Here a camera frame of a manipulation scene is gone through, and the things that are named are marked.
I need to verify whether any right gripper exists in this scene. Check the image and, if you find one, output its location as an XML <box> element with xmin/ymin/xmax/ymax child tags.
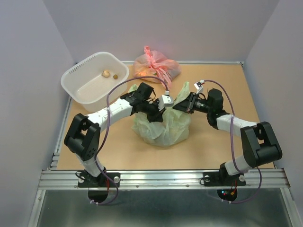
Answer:
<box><xmin>172</xmin><ymin>91</ymin><xmax>212</xmax><ymax>114</ymax></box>

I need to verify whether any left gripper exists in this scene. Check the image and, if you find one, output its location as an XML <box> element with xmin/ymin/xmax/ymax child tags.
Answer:
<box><xmin>141</xmin><ymin>98</ymin><xmax>165</xmax><ymax>123</ymax></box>

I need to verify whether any green plastic bag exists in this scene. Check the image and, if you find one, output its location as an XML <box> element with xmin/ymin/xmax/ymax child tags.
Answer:
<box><xmin>127</xmin><ymin>81</ymin><xmax>192</xmax><ymax>147</ymax></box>

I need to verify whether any white plastic basket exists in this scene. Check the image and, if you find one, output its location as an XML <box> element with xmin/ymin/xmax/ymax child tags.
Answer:
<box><xmin>61</xmin><ymin>52</ymin><xmax>129</xmax><ymax>113</ymax></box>

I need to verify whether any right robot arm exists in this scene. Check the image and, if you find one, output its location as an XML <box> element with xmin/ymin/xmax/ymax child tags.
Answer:
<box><xmin>173</xmin><ymin>88</ymin><xmax>283</xmax><ymax>186</ymax></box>

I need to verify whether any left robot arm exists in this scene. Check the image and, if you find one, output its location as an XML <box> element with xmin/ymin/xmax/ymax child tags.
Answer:
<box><xmin>64</xmin><ymin>82</ymin><xmax>172</xmax><ymax>186</ymax></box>

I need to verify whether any pink tied plastic bag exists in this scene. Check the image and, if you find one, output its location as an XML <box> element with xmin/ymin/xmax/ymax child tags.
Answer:
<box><xmin>133</xmin><ymin>46</ymin><xmax>181</xmax><ymax>88</ymax></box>

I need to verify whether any small beige fake garlic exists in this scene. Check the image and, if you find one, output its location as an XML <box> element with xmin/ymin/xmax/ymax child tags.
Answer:
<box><xmin>102</xmin><ymin>70</ymin><xmax>110</xmax><ymax>78</ymax></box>

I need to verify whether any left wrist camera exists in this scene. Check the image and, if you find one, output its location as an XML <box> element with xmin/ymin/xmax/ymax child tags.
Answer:
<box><xmin>158</xmin><ymin>90</ymin><xmax>174</xmax><ymax>111</ymax></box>

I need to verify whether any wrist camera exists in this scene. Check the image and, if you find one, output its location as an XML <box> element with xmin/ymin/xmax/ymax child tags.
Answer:
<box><xmin>194</xmin><ymin>79</ymin><xmax>205</xmax><ymax>95</ymax></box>
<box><xmin>158</xmin><ymin>90</ymin><xmax>174</xmax><ymax>111</ymax></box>

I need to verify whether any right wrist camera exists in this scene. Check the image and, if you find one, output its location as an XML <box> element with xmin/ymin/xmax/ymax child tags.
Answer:
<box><xmin>194</xmin><ymin>79</ymin><xmax>205</xmax><ymax>95</ymax></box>

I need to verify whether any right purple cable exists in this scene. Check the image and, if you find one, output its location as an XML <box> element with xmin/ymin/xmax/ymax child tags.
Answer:
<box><xmin>203</xmin><ymin>79</ymin><xmax>262</xmax><ymax>204</ymax></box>

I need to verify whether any purple cable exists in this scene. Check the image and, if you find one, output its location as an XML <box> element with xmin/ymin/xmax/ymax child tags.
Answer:
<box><xmin>203</xmin><ymin>79</ymin><xmax>262</xmax><ymax>204</ymax></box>
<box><xmin>94</xmin><ymin>77</ymin><xmax>170</xmax><ymax>206</ymax></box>

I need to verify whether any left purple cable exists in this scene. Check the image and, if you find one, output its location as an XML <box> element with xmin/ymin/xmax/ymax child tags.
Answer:
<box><xmin>94</xmin><ymin>77</ymin><xmax>170</xmax><ymax>206</ymax></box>

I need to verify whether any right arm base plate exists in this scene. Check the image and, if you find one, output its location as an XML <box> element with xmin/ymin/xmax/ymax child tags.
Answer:
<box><xmin>203</xmin><ymin>171</ymin><xmax>246</xmax><ymax>187</ymax></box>

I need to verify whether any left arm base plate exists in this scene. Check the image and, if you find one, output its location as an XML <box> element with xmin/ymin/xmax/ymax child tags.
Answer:
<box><xmin>75</xmin><ymin>170</ymin><xmax>115</xmax><ymax>188</ymax></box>

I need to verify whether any aluminium front rail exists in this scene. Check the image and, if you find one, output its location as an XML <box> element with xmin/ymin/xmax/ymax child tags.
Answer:
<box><xmin>38</xmin><ymin>169</ymin><xmax>290</xmax><ymax>191</ymax></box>

